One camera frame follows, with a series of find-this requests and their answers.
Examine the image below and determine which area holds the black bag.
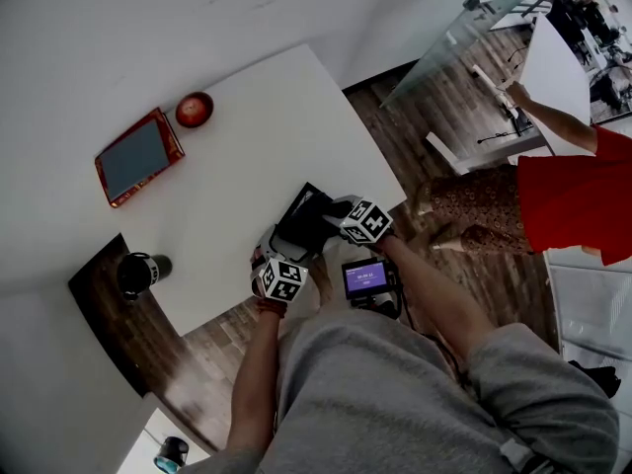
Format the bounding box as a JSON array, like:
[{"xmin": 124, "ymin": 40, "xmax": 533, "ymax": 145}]
[{"xmin": 567, "ymin": 358, "xmax": 622, "ymax": 398}]

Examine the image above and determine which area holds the black picture frame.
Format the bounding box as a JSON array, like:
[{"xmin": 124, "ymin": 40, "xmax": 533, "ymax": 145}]
[{"xmin": 276, "ymin": 181, "xmax": 333, "ymax": 231}]

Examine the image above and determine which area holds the person's left hand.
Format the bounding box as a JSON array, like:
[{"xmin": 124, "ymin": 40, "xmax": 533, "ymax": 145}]
[{"xmin": 249, "ymin": 247, "xmax": 266, "ymax": 297}]

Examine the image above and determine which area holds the black device with purple screen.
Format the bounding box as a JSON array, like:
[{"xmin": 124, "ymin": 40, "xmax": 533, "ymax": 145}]
[{"xmin": 341, "ymin": 258, "xmax": 402, "ymax": 318}]

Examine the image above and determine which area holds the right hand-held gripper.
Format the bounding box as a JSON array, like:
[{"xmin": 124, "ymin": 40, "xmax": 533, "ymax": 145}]
[{"xmin": 323, "ymin": 194, "xmax": 395, "ymax": 246}]

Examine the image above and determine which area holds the black and blue bottle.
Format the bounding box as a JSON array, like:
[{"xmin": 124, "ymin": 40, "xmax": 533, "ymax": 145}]
[{"xmin": 152, "ymin": 435, "xmax": 191, "ymax": 474}]

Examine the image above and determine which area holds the person's left forearm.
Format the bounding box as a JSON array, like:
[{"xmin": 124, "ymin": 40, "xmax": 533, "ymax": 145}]
[{"xmin": 224, "ymin": 308, "xmax": 288, "ymax": 458}]

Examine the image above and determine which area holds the glass partition panel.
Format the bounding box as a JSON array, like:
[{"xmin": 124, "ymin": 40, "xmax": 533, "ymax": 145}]
[{"xmin": 379, "ymin": 0, "xmax": 562, "ymax": 111}]

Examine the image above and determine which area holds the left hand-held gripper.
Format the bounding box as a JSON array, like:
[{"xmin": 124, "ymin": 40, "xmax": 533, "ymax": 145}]
[{"xmin": 249, "ymin": 224, "xmax": 313, "ymax": 304}]

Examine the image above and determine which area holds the red wrist bracelet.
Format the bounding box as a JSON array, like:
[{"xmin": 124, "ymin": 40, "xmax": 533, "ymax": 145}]
[{"xmin": 254, "ymin": 297, "xmax": 288, "ymax": 319}]

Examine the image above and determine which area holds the large white board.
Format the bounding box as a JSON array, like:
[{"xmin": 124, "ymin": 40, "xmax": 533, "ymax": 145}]
[{"xmin": 519, "ymin": 13, "xmax": 593, "ymax": 157}]

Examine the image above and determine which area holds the black tumbler with white label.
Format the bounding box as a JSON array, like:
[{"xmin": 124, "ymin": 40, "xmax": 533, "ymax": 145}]
[{"xmin": 116, "ymin": 251, "xmax": 174, "ymax": 302}]

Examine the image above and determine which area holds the black cloth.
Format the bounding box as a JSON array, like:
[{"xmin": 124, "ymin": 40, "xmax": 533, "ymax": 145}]
[{"xmin": 276, "ymin": 191, "xmax": 347, "ymax": 257}]

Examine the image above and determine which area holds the black cable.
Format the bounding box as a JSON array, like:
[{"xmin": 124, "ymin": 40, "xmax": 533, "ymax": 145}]
[{"xmin": 476, "ymin": 116, "xmax": 535, "ymax": 145}]

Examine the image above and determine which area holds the person's grey sweatshirt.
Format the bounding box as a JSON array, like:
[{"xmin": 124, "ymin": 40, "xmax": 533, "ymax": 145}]
[{"xmin": 180, "ymin": 308, "xmax": 621, "ymax": 474}]

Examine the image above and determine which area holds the person's right forearm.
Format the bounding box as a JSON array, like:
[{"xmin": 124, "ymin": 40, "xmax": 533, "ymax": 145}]
[{"xmin": 377, "ymin": 234, "xmax": 500, "ymax": 364}]

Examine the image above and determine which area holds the another person's forearm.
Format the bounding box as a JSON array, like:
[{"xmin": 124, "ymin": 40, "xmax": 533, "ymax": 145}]
[{"xmin": 522, "ymin": 94, "xmax": 601, "ymax": 155}]

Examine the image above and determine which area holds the red round bowl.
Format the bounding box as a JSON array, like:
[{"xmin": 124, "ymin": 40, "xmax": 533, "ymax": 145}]
[{"xmin": 175, "ymin": 91, "xmax": 215, "ymax": 129}]

